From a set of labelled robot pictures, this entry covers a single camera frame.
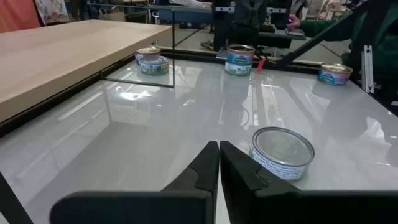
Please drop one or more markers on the silver aluminium extrusion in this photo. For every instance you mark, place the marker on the silver aluminium extrusion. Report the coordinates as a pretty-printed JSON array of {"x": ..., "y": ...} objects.
[{"x": 367, "y": 68}]

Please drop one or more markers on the wooden shelf with black frame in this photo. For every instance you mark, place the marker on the wooden shelf with black frame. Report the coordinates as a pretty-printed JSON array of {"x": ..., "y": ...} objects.
[{"x": 62, "y": 56}]

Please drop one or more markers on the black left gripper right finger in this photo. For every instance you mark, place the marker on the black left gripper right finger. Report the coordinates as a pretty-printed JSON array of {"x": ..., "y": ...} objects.
[{"x": 264, "y": 205}]

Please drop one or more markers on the gold lid blue label can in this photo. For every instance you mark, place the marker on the gold lid blue label can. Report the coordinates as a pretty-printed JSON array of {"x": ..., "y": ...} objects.
[
  {"x": 240, "y": 54},
  {"x": 335, "y": 74},
  {"x": 148, "y": 50}
]

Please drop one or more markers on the person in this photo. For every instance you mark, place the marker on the person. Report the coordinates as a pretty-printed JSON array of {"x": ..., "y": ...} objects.
[{"x": 329, "y": 28}]

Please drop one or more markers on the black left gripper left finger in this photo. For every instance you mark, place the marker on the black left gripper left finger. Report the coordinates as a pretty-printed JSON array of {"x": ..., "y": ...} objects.
[{"x": 186, "y": 205}]

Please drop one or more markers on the silver lid green label can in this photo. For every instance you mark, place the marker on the silver lid green label can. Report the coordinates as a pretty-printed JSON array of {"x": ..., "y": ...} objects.
[
  {"x": 281, "y": 154},
  {"x": 154, "y": 66}
]

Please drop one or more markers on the office desk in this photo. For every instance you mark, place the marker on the office desk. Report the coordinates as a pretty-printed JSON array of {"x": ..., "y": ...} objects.
[{"x": 280, "y": 39}]

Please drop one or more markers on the smartphone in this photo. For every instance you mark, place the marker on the smartphone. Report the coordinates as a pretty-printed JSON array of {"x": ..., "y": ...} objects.
[{"x": 294, "y": 31}]

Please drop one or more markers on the red tape tag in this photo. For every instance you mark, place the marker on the red tape tag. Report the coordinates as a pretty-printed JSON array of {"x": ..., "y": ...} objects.
[{"x": 260, "y": 65}]

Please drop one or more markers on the floral print cloth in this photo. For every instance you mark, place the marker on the floral print cloth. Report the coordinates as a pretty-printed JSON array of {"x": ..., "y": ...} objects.
[{"x": 51, "y": 11}]

